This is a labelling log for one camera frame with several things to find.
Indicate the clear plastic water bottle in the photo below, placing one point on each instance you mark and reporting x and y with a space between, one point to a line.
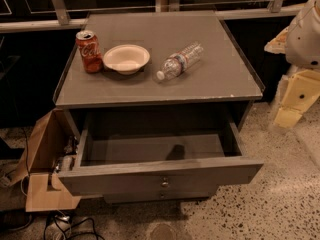
179 62

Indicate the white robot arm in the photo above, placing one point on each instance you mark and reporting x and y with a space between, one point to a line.
300 43

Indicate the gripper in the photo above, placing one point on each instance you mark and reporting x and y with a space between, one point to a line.
304 41

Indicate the grey drawer cabinet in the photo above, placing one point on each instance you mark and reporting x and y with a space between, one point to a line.
222 80

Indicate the metal railing frame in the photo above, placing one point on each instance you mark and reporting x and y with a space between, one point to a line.
27 15

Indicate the wooden side box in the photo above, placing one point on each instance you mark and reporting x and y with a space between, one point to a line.
45 191

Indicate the grey top drawer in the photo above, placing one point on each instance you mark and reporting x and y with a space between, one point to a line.
158 151

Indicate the white paper bowl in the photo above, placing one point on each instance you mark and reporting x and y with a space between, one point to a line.
126 59

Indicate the red cola can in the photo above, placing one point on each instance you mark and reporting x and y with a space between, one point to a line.
88 46

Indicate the grey drawer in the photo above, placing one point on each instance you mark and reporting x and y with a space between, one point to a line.
158 151
153 196

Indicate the grey bottom drawer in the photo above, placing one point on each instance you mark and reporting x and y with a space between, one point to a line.
153 196

